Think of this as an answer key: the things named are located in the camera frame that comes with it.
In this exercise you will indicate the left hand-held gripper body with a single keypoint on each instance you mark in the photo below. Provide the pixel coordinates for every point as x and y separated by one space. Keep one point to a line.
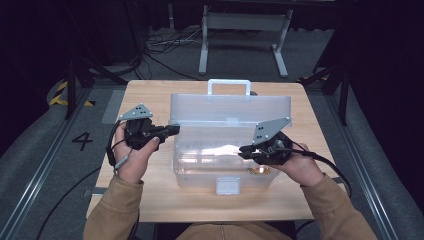
138 133

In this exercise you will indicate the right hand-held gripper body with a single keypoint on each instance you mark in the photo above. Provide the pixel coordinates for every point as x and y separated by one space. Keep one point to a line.
270 133

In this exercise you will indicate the clear plastic storage box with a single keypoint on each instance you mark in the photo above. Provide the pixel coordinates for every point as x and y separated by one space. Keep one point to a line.
216 110

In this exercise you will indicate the person's left hand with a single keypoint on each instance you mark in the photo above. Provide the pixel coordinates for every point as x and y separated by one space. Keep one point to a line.
131 163

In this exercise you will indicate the person's right hand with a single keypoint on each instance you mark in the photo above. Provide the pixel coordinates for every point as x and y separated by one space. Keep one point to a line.
303 166

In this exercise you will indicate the small dark round object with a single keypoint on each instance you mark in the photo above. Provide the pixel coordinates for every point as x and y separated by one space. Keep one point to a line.
253 93

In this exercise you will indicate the person's torso tan jacket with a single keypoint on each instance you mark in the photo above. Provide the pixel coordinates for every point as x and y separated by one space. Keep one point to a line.
233 231

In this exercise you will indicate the black tripod stand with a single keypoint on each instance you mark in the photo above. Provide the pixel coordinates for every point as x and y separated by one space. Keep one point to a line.
343 90
70 86

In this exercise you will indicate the yellow black floor tape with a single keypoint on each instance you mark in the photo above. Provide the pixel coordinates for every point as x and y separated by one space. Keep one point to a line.
58 96

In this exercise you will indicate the white metal stand frame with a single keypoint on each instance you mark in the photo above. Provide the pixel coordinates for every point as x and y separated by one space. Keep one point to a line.
246 21

